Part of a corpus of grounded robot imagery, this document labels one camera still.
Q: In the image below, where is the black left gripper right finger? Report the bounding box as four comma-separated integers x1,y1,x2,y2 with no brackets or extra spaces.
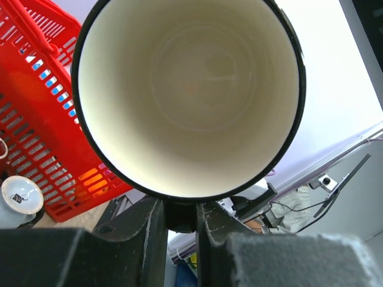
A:
196,202,382,286

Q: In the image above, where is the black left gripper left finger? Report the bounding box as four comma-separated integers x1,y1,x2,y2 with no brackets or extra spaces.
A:
1,197,168,286

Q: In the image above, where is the light blue footed mug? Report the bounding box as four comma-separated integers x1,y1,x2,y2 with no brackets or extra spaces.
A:
1,175,44,229

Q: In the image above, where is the cream enamel mug black rim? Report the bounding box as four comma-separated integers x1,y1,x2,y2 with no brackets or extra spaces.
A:
70,0,307,234

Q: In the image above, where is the brown mug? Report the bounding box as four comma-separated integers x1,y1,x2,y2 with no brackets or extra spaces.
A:
0,138,8,160

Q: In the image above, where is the person in striped shirt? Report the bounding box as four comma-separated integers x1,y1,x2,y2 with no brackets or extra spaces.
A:
245,185,311,234

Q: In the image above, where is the black tray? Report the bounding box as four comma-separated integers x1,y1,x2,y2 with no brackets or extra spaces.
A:
19,207,45,228

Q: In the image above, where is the red plastic basket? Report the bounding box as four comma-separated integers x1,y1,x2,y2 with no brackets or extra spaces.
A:
1,1,130,222

